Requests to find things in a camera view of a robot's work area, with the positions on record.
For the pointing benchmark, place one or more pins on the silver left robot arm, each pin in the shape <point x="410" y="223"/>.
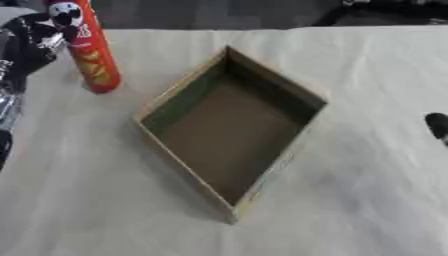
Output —
<point x="7" y="103"/>

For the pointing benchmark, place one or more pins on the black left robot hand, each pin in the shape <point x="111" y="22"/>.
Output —
<point x="29" y="43"/>

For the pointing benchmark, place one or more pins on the open tan cardboard box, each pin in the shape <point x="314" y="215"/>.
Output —
<point x="227" y="133"/>

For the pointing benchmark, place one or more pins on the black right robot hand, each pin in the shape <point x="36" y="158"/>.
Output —
<point x="438" y="126"/>

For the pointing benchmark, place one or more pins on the red cylindrical chip can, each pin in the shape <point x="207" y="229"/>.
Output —
<point x="96" y="63"/>

